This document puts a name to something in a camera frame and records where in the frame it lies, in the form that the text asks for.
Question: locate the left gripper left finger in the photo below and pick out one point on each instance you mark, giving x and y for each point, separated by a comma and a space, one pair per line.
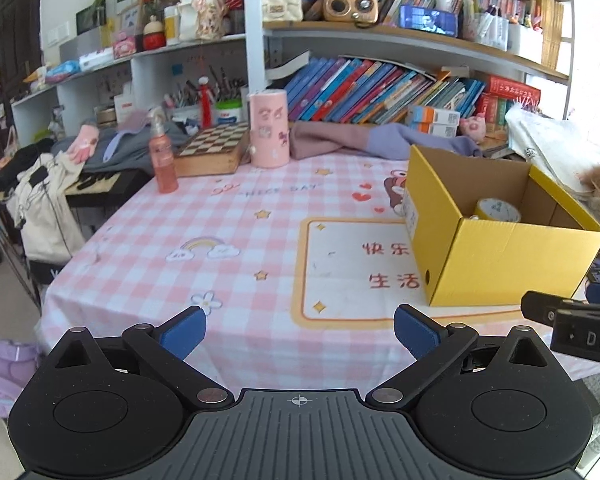
162, 351

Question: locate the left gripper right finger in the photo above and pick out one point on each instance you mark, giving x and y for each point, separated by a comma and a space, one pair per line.
439, 351

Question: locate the yellow tape roll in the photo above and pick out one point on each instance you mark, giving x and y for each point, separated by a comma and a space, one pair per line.
494, 209

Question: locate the yellow cardboard box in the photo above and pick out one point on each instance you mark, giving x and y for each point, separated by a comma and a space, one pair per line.
469, 262

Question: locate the pink checkered tablecloth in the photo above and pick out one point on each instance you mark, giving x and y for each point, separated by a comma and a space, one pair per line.
299, 270

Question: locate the purple backpack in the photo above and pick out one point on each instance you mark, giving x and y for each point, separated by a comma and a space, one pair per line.
18, 363

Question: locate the black keyboard piano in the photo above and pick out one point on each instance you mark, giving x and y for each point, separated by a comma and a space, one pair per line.
95, 190

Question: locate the cream tote bag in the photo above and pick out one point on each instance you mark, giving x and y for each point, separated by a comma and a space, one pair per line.
40, 211

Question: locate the grey folded clothing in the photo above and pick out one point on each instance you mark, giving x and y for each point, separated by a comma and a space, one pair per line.
132, 152

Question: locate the pink pig plush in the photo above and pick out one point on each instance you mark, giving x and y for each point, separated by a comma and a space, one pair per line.
474, 127

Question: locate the pink spray bottle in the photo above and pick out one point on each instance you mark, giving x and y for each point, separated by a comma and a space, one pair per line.
161, 154

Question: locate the wooden chess box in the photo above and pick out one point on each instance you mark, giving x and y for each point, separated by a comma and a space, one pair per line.
213, 152

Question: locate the orange white medicine boxes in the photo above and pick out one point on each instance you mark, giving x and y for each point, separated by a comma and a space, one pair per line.
434, 121

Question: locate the pink knit glove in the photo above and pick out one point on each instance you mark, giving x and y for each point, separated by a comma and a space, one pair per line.
84, 145

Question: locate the purple hair brush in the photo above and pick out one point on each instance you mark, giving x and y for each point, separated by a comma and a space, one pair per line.
133, 124

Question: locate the pink cylindrical humidifier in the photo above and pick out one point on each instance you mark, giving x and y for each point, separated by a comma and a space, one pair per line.
269, 129

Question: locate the white green pen jar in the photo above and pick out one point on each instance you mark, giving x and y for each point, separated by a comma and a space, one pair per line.
228, 112

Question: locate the purple pink cloth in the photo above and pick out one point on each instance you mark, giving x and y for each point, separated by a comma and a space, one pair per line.
391, 142

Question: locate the red tassel ornament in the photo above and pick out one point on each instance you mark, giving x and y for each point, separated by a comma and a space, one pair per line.
206, 104

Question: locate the row of books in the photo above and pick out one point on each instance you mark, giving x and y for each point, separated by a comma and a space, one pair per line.
364, 91

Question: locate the white shelf unit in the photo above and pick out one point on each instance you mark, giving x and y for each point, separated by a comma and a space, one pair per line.
152, 75

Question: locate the blue phone on shelf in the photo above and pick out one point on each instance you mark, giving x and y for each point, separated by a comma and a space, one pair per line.
428, 20

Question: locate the rabbit figurine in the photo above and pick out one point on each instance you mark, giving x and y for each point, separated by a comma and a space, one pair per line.
201, 20

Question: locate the retro wooden radio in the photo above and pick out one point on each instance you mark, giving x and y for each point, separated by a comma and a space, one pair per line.
358, 12

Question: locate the white quilted handbag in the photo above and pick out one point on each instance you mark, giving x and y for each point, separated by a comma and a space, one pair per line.
274, 11

